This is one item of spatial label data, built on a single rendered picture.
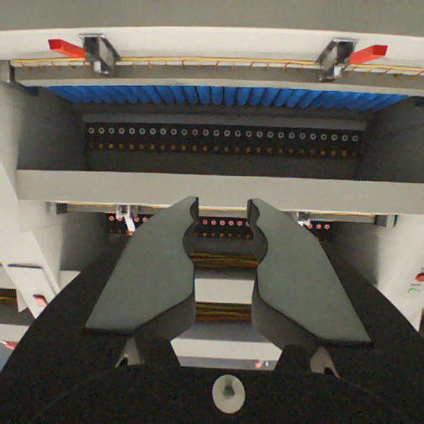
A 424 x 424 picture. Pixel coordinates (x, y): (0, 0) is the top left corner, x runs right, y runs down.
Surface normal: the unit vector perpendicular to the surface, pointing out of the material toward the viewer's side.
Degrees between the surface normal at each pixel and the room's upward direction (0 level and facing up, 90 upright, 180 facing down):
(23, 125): 90
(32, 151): 90
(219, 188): 112
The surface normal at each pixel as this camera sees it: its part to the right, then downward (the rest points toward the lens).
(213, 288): -0.03, 0.12
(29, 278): -0.04, 0.48
